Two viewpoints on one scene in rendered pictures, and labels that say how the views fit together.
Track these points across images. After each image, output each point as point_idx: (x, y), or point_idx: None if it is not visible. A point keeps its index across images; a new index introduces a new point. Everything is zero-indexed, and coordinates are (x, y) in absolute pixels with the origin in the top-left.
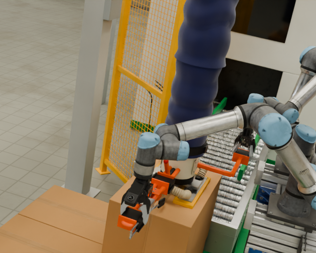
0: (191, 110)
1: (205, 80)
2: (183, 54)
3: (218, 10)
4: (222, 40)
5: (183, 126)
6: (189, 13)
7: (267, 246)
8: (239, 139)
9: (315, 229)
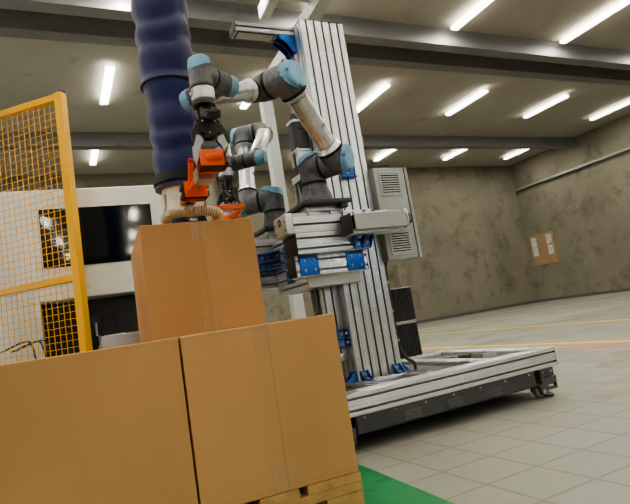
0: (185, 126)
1: None
2: (157, 70)
3: (180, 21)
4: (190, 52)
5: None
6: (150, 27)
7: (317, 244)
8: (221, 200)
9: (350, 199)
